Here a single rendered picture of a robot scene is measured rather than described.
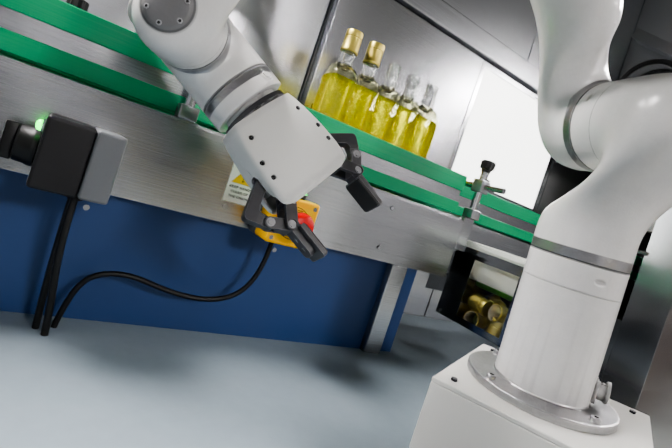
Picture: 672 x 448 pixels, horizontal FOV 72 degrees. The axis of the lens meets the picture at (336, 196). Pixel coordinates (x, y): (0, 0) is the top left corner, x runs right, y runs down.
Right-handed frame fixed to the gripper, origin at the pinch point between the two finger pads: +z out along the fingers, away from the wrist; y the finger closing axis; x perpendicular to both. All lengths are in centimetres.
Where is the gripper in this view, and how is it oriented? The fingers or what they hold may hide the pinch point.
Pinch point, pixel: (343, 224)
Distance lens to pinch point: 50.2
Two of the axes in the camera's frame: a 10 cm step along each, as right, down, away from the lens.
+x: 4.4, -3.0, -8.5
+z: 6.2, 7.8, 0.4
